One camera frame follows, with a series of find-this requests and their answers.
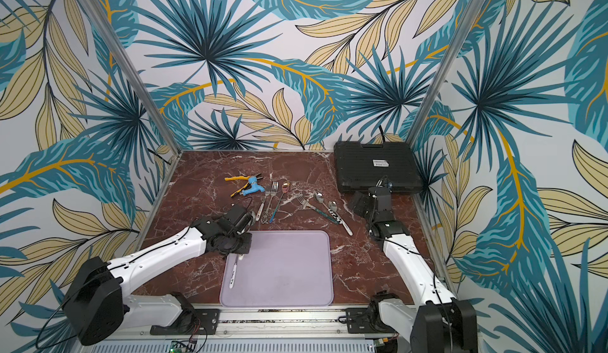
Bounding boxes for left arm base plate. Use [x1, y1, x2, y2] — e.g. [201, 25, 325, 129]
[150, 291, 220, 336]

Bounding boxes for black tool case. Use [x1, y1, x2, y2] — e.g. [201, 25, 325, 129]
[333, 141, 424, 195]

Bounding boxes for blue glue gun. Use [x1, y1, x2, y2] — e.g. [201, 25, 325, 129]
[241, 177, 265, 196]

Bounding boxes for white Pochacco handle spoon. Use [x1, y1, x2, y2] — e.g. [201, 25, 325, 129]
[328, 201, 353, 236]

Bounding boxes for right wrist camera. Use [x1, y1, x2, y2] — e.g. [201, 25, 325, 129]
[376, 176, 393, 190]

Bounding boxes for yellow handled pliers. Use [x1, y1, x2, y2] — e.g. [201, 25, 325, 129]
[224, 173, 263, 198]

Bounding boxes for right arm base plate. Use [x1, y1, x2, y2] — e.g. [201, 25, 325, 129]
[338, 291, 416, 335]

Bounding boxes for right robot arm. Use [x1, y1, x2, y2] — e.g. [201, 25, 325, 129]
[344, 187, 479, 352]

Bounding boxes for green handle fork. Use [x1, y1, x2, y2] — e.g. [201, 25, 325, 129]
[297, 196, 338, 224]

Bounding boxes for aluminium front rail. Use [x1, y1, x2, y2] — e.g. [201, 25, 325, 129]
[72, 306, 413, 352]

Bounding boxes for lilac placemat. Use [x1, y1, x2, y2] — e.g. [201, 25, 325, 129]
[219, 230, 334, 309]

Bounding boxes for white Pochacco handle fork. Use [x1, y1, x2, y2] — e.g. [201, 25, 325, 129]
[229, 254, 244, 289]

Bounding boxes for cow pattern handle spoon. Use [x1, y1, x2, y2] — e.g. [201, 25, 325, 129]
[314, 192, 342, 224]

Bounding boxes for rainbow iridescent spoon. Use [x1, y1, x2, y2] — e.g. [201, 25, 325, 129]
[269, 181, 291, 223]

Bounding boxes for ornate silver fork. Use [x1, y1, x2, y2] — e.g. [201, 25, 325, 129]
[261, 180, 279, 224]

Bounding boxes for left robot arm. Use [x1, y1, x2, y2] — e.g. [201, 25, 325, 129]
[61, 204, 254, 346]

